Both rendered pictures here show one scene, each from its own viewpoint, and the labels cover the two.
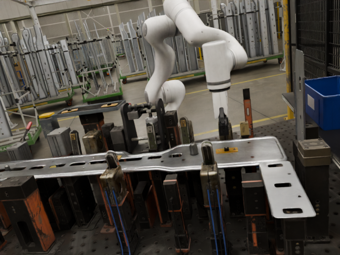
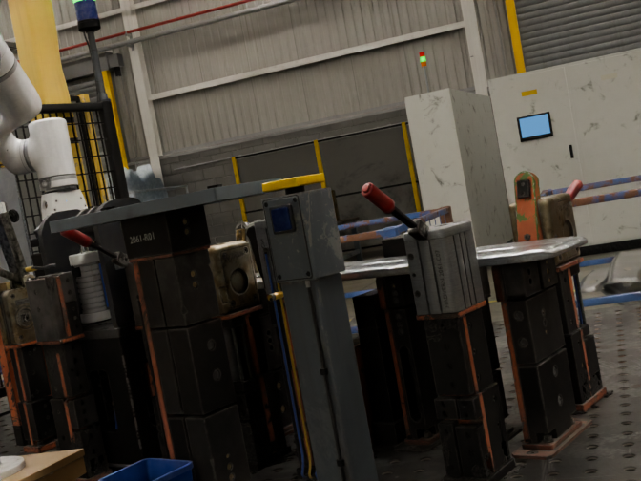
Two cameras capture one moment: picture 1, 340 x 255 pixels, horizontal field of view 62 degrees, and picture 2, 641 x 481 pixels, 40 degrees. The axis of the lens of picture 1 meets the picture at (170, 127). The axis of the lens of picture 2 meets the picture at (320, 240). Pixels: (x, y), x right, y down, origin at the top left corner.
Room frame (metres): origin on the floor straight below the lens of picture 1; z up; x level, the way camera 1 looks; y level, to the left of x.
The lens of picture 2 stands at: (2.56, 1.16, 1.13)
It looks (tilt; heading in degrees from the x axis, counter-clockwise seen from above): 3 degrees down; 205
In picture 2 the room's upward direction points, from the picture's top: 10 degrees counter-clockwise
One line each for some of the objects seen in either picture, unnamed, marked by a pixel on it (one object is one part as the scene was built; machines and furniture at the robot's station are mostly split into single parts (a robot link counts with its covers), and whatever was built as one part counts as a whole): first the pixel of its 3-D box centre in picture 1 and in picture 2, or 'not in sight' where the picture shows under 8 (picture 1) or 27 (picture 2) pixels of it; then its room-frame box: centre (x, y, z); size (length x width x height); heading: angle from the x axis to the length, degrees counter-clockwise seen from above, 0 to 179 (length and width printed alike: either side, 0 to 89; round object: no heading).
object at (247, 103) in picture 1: (250, 144); (1, 336); (1.12, -0.33, 0.95); 0.03 x 0.01 x 0.50; 77
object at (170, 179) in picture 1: (177, 214); not in sight; (0.87, 0.03, 0.84); 0.11 x 0.08 x 0.29; 167
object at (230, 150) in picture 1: (226, 149); not in sight; (0.99, -0.20, 1.01); 0.08 x 0.04 x 0.01; 77
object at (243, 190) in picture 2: (89, 109); (160, 206); (1.47, 0.40, 1.16); 0.37 x 0.14 x 0.02; 77
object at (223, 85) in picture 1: (218, 84); (57, 183); (0.99, -0.20, 1.26); 0.09 x 0.08 x 0.03; 167
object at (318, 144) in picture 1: (313, 192); not in sight; (0.80, -0.44, 0.88); 0.08 x 0.08 x 0.36; 77
